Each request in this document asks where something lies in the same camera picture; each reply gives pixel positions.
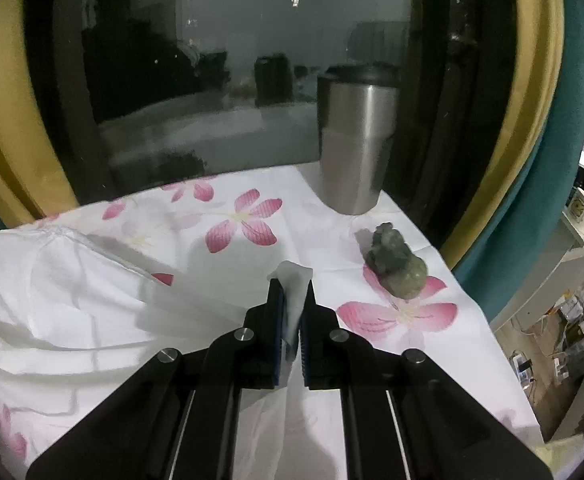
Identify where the green stone figurine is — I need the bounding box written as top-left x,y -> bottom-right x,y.
363,221 -> 429,302

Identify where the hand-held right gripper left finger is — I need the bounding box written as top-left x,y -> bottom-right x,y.
24,277 -> 288,480

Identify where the white side shelf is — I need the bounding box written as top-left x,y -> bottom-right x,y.
492,205 -> 584,331

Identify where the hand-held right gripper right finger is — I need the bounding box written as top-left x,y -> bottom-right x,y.
297,280 -> 555,480

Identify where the narrow yellow curtain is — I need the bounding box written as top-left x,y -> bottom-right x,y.
439,0 -> 565,271

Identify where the wide yellow curtain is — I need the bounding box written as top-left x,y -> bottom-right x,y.
0,0 -> 80,231

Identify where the stainless steel tumbler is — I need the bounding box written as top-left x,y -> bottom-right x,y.
316,62 -> 402,216

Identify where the pink floral tablecloth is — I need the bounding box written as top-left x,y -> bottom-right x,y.
0,160 -> 545,480

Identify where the white collared shirt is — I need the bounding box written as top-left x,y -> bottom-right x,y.
0,222 -> 348,480

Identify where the narrow teal curtain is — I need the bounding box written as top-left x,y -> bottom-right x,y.
454,0 -> 584,311

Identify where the dark glass window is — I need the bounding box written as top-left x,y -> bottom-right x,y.
24,0 -> 518,206

